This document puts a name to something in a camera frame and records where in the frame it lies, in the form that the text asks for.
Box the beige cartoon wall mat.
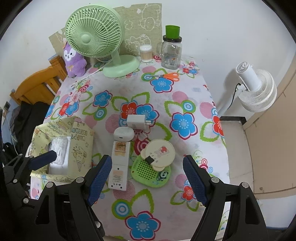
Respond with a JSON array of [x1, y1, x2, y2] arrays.
[[48, 2, 163, 64]]

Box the white remote control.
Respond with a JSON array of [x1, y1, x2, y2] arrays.
[[108, 141, 130, 191]]

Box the white fan power cord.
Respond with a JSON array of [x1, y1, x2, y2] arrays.
[[71, 59, 114, 84]]

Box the white tissue pack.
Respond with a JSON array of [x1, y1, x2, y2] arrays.
[[49, 137, 71, 175]]

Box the purple plush toy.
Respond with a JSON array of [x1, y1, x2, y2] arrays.
[[63, 42, 87, 78]]

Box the black clothing pile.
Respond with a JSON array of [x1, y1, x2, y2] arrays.
[[1, 99, 49, 161]]

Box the cotton swab container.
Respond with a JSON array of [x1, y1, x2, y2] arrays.
[[139, 45, 153, 63]]

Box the green plastic cup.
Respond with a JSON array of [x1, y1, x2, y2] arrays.
[[166, 25, 180, 39]]

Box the white earbud case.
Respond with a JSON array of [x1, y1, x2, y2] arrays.
[[113, 126, 134, 142]]

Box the wooden chair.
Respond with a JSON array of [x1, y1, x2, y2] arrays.
[[10, 55, 67, 104]]

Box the white standing fan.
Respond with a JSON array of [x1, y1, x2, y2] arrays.
[[235, 61, 277, 113]]

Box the green desk fan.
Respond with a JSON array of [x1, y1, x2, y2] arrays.
[[65, 5, 140, 78]]

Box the green panda speaker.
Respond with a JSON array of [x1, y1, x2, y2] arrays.
[[131, 156, 171, 188]]

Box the yellow cartoon storage box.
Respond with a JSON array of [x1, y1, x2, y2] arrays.
[[29, 115, 95, 185]]

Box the round cream compact mirror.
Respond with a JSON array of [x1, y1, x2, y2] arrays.
[[140, 139, 176, 172]]

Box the glass mason jar mug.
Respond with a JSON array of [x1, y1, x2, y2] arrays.
[[157, 35, 182, 70]]

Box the white power adapter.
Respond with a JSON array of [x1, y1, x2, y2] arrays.
[[126, 114, 153, 130]]

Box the orange handled scissors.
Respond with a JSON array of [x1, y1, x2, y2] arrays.
[[151, 72, 180, 82]]

